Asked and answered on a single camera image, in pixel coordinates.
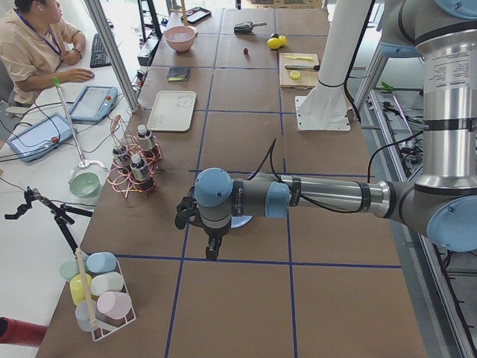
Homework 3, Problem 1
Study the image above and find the blue plate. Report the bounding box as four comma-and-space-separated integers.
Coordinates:
231, 216, 253, 229

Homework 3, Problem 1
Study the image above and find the white wire cup rack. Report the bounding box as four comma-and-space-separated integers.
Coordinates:
70, 248, 136, 342

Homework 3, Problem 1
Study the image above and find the half lemon slice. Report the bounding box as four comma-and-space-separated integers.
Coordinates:
289, 70, 301, 81

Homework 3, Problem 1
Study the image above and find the yellow cup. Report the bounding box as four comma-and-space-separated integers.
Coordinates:
69, 274, 86, 306

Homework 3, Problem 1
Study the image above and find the metal ice scoop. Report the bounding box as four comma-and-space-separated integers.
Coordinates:
233, 21, 267, 34

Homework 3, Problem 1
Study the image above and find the black keyboard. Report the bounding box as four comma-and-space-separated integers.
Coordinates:
90, 34, 111, 69

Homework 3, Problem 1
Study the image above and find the pink cup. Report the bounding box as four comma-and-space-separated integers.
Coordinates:
97, 292, 132, 319

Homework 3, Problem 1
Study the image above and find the black small tripod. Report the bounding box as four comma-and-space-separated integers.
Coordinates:
4, 186, 94, 258

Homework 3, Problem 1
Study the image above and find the blue teach pendant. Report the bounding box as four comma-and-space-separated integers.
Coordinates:
7, 113, 72, 163
69, 85, 119, 123

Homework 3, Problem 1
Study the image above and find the aluminium frame post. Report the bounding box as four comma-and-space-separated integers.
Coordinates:
83, 0, 140, 113

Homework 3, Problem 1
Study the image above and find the green bowl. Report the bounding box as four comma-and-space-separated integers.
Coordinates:
69, 172, 100, 198

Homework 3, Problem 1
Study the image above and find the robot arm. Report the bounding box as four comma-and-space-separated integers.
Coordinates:
195, 1, 476, 260

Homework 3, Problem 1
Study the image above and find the wooden cutting board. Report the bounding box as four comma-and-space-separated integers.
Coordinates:
279, 53, 320, 89

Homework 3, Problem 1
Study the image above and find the grey folded cloth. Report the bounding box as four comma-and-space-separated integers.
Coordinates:
167, 66, 191, 82

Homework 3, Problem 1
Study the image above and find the pink bowl with ice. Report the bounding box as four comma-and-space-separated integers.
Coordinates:
164, 25, 198, 52

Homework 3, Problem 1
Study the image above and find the person in beige shirt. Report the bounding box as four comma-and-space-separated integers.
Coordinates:
1, 0, 94, 107

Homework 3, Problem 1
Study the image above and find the copper wire bottle rack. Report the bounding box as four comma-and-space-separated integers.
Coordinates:
107, 115, 163, 198

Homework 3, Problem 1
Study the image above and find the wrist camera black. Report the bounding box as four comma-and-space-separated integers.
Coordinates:
174, 195, 202, 230

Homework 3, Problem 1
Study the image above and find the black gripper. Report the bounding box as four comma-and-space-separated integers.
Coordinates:
205, 226, 228, 260

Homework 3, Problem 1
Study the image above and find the yellow plastic knife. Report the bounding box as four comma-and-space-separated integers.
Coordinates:
284, 55, 314, 61

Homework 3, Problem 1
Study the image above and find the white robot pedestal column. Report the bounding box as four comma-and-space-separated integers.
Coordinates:
296, 0, 374, 131

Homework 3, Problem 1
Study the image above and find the blue cup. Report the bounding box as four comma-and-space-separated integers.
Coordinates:
86, 251, 116, 274

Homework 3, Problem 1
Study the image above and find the yellow lemon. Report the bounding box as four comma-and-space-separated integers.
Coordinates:
278, 35, 287, 47
267, 37, 282, 50

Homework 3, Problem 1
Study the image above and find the beige bear tray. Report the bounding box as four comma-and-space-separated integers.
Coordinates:
146, 90, 197, 132

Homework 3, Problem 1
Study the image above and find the knife with metal handle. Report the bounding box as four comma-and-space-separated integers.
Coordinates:
285, 64, 320, 72

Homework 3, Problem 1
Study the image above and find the dark drink bottle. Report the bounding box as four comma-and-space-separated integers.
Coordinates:
137, 125, 154, 157
113, 141, 131, 174
130, 154, 155, 192

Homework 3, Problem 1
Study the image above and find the white cup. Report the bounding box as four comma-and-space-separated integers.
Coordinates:
90, 271, 124, 296

